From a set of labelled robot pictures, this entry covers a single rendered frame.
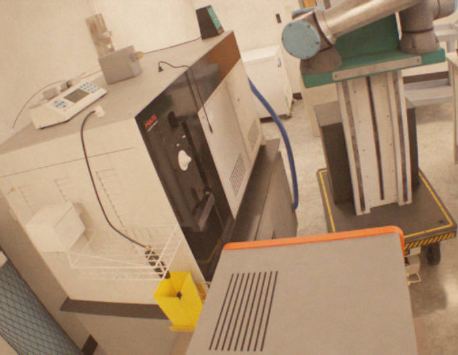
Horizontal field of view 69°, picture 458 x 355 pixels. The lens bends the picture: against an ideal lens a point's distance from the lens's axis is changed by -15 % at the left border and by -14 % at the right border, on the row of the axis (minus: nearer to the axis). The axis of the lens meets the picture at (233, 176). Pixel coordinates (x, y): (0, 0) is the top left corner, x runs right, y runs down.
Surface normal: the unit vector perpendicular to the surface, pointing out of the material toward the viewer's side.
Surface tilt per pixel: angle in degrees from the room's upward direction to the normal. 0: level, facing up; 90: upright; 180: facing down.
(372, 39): 90
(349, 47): 90
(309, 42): 92
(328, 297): 0
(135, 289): 90
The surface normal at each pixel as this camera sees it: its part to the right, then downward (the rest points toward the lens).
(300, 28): -0.43, 0.56
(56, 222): 0.94, -0.13
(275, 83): -0.21, 0.52
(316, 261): -0.28, -0.84
